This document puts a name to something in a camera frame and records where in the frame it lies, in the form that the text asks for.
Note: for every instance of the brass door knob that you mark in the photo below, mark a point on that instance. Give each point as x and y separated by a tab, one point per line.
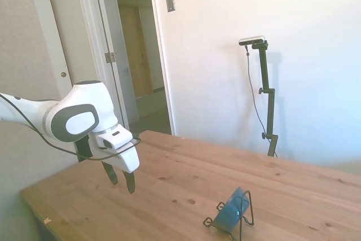
64	74

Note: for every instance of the silver exterior camera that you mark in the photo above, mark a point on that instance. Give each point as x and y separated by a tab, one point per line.
252	40

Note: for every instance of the wooden door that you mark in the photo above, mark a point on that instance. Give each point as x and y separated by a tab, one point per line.
136	54

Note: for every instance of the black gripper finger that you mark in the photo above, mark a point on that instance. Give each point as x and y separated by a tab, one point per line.
111	174
130	182

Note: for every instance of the grey wall switch plate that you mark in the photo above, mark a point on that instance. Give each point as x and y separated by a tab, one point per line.
170	1

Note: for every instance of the white door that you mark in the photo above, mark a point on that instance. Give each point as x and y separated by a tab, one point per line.
79	40

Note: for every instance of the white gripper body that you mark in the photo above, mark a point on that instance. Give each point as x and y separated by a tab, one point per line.
127	160

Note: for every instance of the black jointed camera stand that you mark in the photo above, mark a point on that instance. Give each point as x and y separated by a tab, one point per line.
265	69

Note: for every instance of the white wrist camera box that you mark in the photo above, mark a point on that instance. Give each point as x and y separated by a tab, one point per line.
112	139

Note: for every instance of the white door frame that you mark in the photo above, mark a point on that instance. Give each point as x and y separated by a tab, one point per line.
160	54

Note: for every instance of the blue bowl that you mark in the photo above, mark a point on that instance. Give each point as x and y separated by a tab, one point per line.
229	212

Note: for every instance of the metal door hinge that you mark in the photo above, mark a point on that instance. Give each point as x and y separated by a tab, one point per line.
110	57

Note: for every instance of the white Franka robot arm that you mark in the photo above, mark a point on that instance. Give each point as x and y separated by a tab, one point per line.
84	97

